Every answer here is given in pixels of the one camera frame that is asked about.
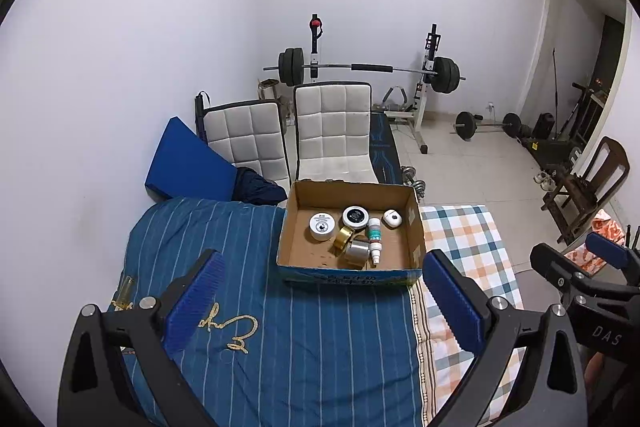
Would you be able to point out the dark blue crumpled cloth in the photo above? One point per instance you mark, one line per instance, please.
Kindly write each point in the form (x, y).
(252, 188)

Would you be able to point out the white round jar dark lid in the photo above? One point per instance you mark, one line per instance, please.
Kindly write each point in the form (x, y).
(355, 217)

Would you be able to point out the white weight bench rack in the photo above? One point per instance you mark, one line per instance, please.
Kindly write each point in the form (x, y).
(413, 115)

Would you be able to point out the small chrome dumbbell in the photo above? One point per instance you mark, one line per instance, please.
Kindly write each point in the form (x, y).
(408, 178)

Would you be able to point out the small gold bottle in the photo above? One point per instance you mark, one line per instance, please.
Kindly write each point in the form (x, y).
(123, 297)

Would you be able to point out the dark wooden chair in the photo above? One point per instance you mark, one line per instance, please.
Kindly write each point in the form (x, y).
(577, 198)

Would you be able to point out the white purifying cream jar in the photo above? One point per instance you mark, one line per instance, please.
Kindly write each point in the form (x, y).
(321, 226)

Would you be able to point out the blue foam wedge cushion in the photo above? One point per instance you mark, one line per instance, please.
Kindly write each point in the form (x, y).
(184, 166)

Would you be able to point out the open cardboard box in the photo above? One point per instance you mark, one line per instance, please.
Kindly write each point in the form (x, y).
(302, 259)

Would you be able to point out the gold round tin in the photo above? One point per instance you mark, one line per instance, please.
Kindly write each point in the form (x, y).
(342, 238)

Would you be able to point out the white oval earbud case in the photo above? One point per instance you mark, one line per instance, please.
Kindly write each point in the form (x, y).
(392, 218)

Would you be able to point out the right white quilted chair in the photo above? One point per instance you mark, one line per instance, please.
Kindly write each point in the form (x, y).
(333, 131)

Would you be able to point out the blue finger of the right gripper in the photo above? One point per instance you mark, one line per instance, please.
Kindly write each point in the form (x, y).
(603, 248)

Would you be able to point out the white quilted chair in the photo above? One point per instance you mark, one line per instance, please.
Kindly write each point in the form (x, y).
(333, 131)
(247, 134)

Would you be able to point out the silver round tin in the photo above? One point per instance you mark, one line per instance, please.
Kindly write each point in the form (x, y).
(356, 253)

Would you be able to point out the blue striped bedspread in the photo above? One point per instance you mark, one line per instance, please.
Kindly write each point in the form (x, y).
(268, 352)

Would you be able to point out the white teal spray bottle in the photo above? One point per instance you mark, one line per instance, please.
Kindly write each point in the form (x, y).
(375, 240)

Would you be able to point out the orange white patterned cloth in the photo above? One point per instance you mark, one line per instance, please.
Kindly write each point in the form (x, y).
(606, 226)

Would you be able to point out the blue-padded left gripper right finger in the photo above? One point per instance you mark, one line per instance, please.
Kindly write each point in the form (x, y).
(549, 389)

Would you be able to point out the left white quilted chair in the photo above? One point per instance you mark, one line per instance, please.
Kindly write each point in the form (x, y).
(247, 134)

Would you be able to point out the plaid checked blanket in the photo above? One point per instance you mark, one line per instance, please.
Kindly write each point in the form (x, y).
(469, 237)

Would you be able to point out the floor barbell black plates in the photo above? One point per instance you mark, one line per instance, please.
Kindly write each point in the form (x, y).
(467, 124)

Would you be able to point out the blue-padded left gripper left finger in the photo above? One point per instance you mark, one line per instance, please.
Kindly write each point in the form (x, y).
(95, 387)

